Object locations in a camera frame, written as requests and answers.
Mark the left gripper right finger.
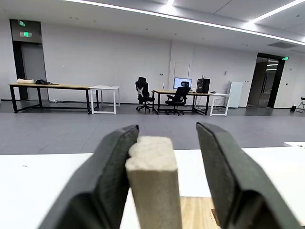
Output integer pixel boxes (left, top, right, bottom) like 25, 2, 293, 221
196, 122, 301, 229

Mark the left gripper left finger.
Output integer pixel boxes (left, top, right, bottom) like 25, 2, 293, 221
38, 124, 140, 229

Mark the wooden seat board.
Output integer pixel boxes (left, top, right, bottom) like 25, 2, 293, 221
180, 196, 222, 229

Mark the wooden leg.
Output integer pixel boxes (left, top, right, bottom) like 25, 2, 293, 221
125, 135, 183, 229

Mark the white cabinet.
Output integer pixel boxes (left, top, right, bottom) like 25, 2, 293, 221
228, 81, 244, 109

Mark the black office chair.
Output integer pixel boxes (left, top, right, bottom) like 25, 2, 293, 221
164, 81, 192, 116
135, 76, 155, 113

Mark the black computer tower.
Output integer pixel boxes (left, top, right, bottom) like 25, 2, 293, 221
196, 76, 211, 94

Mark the computer monitor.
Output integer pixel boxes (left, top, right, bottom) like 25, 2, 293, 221
173, 77, 193, 91

